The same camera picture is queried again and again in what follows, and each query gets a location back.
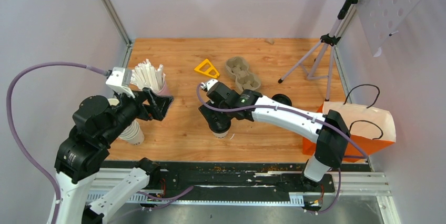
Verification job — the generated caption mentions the pink cup of straws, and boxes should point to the pink cup of straws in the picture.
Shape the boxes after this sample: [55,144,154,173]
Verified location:
[130,59,171,96]

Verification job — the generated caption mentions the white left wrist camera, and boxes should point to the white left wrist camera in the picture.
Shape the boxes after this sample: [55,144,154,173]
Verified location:
[106,67,135,98]

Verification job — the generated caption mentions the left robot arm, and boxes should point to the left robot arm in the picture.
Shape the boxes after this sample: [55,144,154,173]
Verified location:
[49,88,174,223]

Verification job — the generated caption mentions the cardboard cup carrier stack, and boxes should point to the cardboard cup carrier stack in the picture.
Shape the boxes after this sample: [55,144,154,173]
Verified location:
[225,56,261,93]

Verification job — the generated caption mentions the yellow plastic triangle piece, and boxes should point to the yellow plastic triangle piece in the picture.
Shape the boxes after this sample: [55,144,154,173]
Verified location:
[194,59,220,79]

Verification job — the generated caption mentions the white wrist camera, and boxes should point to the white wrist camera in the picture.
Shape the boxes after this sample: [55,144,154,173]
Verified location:
[198,78,219,92]
[106,67,135,98]

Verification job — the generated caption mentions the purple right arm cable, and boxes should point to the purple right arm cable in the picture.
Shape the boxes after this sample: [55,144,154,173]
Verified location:
[196,84,368,160]

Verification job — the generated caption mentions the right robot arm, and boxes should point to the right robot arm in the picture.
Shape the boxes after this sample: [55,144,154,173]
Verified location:
[196,79,350,191]

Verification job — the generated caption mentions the orange and white paper bag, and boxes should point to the orange and white paper bag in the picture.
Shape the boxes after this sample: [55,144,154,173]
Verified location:
[317,101,397,156]

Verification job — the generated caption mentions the white paper coffee cup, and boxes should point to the white paper coffee cup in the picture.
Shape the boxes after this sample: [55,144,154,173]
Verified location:
[212,129,229,138]

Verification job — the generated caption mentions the stack of black lids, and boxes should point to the stack of black lids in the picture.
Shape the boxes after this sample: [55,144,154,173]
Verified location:
[271,94,292,106]

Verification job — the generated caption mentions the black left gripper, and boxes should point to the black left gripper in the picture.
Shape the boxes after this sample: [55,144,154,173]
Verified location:
[101,83,175,144]

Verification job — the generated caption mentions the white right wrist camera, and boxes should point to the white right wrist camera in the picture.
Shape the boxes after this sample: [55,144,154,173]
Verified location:
[198,78,219,92]

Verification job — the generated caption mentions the stack of white paper cups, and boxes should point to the stack of white paper cups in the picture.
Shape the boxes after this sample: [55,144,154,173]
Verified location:
[118,120,145,145]

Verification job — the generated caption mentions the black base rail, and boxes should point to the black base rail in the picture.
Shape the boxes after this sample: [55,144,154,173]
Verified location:
[83,160,349,206]

